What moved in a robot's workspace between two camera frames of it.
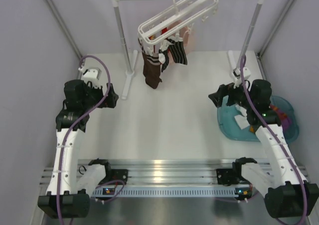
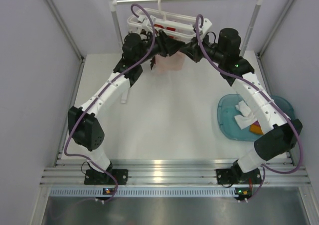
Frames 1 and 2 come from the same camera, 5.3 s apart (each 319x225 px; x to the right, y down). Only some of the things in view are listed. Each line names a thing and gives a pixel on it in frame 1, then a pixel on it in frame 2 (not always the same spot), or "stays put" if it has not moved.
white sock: x=241 y=119 stays put
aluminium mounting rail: x=168 y=172 stays put
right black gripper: x=225 y=90 -> x=192 y=49
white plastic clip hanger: x=178 y=18 -> x=149 y=19
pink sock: x=187 y=36 -> x=173 y=63
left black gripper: x=109 y=101 -> x=167 y=46
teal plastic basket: x=232 y=128 stays put
